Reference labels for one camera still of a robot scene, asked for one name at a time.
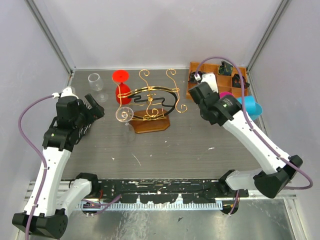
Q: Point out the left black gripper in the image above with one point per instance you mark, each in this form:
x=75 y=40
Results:
x=98 y=111

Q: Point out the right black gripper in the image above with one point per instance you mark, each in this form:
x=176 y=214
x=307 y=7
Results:
x=217 y=94

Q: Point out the pink wine glass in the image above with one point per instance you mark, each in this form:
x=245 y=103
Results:
x=224 y=94

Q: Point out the black white striped cloth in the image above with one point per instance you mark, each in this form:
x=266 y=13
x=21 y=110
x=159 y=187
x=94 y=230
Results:
x=85 y=129

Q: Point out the clear wine glass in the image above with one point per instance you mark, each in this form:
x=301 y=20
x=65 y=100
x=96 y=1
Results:
x=124 y=115
x=97 y=87

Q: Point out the blue wine glass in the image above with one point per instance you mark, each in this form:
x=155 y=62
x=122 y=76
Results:
x=253 y=109

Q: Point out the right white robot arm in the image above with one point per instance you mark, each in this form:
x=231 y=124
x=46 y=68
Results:
x=277 y=168

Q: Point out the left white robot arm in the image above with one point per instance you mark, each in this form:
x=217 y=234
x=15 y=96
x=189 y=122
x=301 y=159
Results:
x=45 y=214

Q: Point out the red wine glass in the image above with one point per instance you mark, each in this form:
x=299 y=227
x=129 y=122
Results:
x=119 y=77

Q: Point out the black sock in tray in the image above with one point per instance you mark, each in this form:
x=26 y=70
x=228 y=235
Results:
x=195 y=77

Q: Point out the wooden compartment tray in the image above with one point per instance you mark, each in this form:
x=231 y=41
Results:
x=224 y=83

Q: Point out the patterned dark sock in tray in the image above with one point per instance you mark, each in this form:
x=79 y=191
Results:
x=225 y=69

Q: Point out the dark sock right tray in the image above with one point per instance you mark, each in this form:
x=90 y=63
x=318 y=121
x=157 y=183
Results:
x=237 y=82

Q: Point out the gold wire wine glass rack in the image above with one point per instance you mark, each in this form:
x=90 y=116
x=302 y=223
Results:
x=152 y=105

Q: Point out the black mounting base plate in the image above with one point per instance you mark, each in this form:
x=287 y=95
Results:
x=160 y=191

